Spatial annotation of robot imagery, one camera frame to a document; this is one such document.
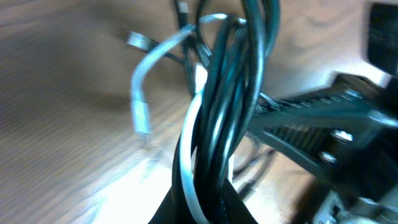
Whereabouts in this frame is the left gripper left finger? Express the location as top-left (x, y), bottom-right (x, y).
top-left (149, 187), bottom-right (180, 224)

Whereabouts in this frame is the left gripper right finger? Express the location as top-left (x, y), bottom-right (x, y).
top-left (220, 180), bottom-right (257, 224)

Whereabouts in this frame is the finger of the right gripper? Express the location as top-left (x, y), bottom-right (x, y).
top-left (249, 83), bottom-right (382, 131)
top-left (254, 127), bottom-right (338, 177)

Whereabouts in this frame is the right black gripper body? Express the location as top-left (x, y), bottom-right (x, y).
top-left (310, 74), bottom-right (397, 215)

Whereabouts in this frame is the white USB cable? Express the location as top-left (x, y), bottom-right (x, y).
top-left (126, 12), bottom-right (248, 224)

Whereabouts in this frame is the thick black USB cable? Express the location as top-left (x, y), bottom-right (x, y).
top-left (170, 0), bottom-right (280, 224)

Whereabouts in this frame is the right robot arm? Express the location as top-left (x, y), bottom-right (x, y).
top-left (248, 1), bottom-right (397, 223)

